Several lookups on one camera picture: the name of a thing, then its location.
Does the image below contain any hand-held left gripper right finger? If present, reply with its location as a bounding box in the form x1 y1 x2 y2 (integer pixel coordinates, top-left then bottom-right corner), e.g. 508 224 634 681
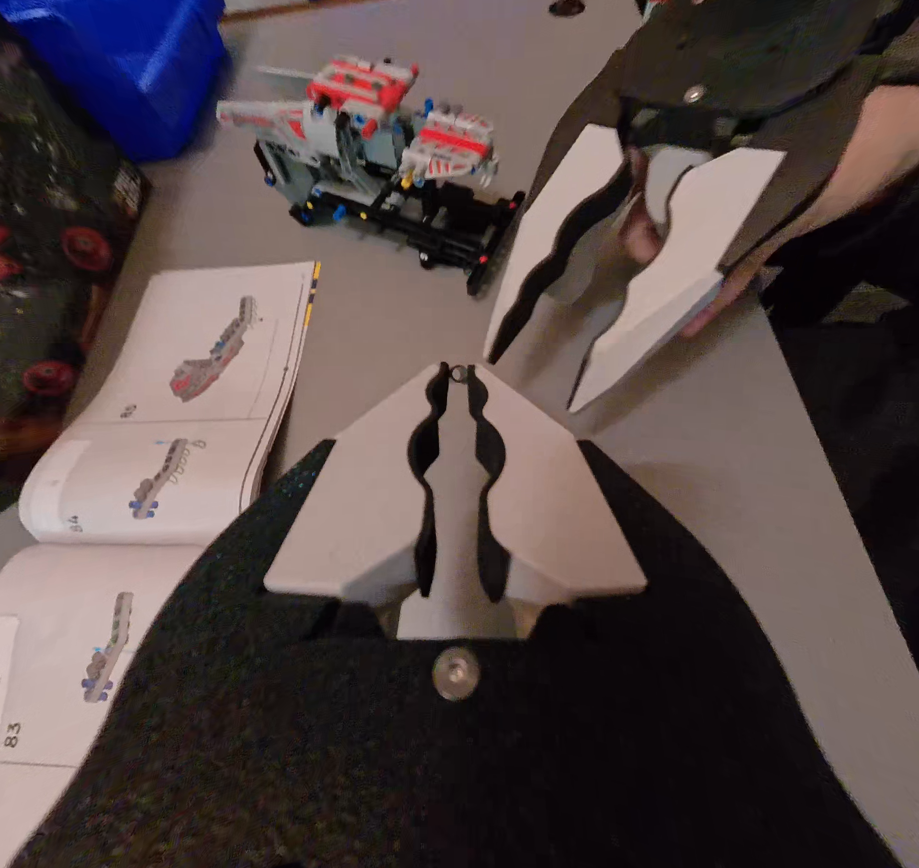
467 363 649 628

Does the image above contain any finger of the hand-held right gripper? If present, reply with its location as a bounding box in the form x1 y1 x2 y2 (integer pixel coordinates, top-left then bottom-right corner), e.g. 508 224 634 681
483 123 636 367
566 150 787 414

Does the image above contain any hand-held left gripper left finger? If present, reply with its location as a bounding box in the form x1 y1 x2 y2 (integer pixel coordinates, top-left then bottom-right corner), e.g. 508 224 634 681
263 363 440 625

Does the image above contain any grey desk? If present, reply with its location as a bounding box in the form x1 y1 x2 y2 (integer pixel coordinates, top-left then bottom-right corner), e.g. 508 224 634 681
0 0 919 868

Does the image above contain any person's right hand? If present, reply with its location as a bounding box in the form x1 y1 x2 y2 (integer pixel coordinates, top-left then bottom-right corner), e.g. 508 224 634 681
623 83 919 341

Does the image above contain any person's dark clothing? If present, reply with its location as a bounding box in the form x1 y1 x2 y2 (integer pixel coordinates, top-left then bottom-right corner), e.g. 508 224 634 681
757 186 919 675

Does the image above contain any red and grey brick model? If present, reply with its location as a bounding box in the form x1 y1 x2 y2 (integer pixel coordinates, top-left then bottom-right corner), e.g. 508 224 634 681
215 56 527 296

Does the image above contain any white instruction booklet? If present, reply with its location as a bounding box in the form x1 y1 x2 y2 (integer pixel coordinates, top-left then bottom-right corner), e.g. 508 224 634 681
0 259 323 868

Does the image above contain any dark toy set box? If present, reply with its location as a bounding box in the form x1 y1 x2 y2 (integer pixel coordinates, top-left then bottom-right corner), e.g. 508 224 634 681
0 21 152 510

